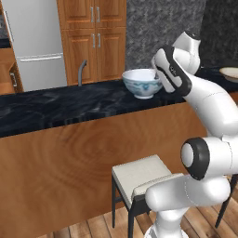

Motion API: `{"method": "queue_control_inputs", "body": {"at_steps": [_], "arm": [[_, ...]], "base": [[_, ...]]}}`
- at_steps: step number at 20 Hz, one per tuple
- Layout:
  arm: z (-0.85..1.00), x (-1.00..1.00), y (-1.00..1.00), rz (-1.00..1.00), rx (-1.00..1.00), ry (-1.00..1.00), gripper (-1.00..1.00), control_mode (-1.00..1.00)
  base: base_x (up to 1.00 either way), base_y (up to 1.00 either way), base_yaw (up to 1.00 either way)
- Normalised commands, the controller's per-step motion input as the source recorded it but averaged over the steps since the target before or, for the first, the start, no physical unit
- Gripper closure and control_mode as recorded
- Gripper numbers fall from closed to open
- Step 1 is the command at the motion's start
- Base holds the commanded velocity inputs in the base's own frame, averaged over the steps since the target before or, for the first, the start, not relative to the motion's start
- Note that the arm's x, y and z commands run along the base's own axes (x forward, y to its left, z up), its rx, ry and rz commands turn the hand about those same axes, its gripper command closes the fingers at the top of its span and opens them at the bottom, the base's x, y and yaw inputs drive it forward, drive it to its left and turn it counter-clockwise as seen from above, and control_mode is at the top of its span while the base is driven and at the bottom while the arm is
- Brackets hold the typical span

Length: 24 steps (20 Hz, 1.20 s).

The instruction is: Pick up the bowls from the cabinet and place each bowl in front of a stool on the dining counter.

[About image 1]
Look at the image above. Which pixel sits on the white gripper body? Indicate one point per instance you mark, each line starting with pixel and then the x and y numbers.
pixel 154 63

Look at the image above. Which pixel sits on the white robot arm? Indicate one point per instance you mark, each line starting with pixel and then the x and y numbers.
pixel 214 108

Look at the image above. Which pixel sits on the white bowl blue pattern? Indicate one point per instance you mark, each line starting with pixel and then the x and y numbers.
pixel 139 85

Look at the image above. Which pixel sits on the cream shallow bowl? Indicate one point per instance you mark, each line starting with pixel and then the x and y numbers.
pixel 231 73

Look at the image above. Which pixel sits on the black stool cream cushion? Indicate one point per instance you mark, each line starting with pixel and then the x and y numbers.
pixel 139 176
pixel 224 206

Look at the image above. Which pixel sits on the wooden dining counter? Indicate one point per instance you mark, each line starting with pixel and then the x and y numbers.
pixel 77 167

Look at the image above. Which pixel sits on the tall wooden cupboard run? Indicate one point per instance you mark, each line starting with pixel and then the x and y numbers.
pixel 93 40

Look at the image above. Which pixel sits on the grey sink tap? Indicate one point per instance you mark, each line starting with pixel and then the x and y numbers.
pixel 81 72

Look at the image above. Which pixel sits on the silver fridge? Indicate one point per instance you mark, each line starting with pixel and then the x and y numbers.
pixel 37 40

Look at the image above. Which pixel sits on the low wooden cupboard run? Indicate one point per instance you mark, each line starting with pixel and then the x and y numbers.
pixel 7 76

